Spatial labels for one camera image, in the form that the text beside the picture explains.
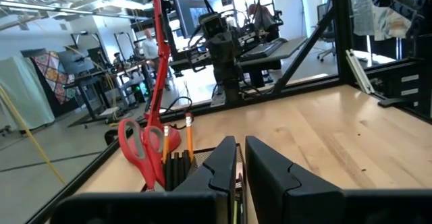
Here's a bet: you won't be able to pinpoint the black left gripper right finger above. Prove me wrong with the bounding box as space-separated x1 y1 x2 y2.
245 136 346 224

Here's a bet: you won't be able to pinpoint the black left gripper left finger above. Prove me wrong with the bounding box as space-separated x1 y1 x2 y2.
170 136 238 198

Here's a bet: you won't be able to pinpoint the orange pencil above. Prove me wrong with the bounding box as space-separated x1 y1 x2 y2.
163 125 171 164
184 113 195 161

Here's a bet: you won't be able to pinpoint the red-handled scissors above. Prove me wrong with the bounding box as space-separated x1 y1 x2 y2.
117 117 183 192

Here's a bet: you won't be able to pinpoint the black mesh desk organizer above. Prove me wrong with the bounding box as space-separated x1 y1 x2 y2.
161 142 246 224

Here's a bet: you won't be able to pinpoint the black office chair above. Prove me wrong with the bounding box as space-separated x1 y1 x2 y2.
316 3 338 63
248 1 284 43

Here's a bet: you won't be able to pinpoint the black keyboard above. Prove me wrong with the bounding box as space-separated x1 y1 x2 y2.
241 38 288 61

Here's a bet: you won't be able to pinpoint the large dark display screen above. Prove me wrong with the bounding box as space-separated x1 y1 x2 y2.
168 0 237 38

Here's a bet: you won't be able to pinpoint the red desk lamp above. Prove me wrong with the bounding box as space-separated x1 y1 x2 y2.
144 0 183 152

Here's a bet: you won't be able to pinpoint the grey desk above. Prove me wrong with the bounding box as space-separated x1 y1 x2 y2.
168 36 308 83

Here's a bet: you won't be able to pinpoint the silver aluminium extrusion bar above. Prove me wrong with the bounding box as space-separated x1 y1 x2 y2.
344 48 376 95

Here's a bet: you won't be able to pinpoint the black workbench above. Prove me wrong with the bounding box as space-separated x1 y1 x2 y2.
63 65 151 121

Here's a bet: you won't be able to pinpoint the pale patterned cloth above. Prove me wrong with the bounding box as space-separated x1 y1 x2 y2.
350 0 414 42

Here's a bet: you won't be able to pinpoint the colourful patchwork quilt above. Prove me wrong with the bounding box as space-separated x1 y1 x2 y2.
32 50 78 105

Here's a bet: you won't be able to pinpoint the pale teal cloth cover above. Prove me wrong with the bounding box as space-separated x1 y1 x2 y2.
0 55 57 132

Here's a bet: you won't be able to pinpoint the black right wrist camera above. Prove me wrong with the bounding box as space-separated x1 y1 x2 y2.
198 11 227 39

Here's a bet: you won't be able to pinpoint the yellow cable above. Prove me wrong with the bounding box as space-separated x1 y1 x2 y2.
0 82 67 186

